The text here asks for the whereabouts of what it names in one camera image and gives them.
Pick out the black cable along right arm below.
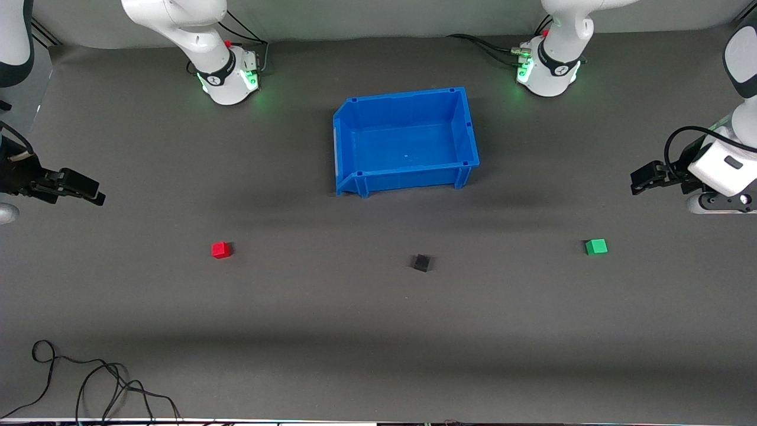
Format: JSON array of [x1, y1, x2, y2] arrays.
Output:
[[0, 121, 35, 159]]

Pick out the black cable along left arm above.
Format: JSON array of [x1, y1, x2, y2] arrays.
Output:
[[665, 125, 757, 178]]

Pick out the black right arm base cables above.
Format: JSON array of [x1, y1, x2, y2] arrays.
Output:
[[188, 11, 270, 76]]

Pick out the dark grey table mat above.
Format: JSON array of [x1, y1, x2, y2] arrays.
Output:
[[0, 27, 757, 422]]

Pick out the blue plastic storage bin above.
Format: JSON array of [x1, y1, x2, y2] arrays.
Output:
[[332, 87, 480, 198]]

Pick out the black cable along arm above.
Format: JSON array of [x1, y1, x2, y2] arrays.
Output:
[[665, 125, 757, 178], [0, 121, 35, 159]]

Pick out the loose thin black cable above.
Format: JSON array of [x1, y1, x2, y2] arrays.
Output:
[[0, 340, 181, 422]]

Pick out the black left arm base cables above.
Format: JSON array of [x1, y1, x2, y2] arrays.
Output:
[[447, 34, 530, 64]]

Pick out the black arm base cables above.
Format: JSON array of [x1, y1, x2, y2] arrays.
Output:
[[188, 11, 270, 76], [447, 34, 530, 64]]

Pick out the black frame rail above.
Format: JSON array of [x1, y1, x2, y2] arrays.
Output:
[[30, 18, 63, 48]]

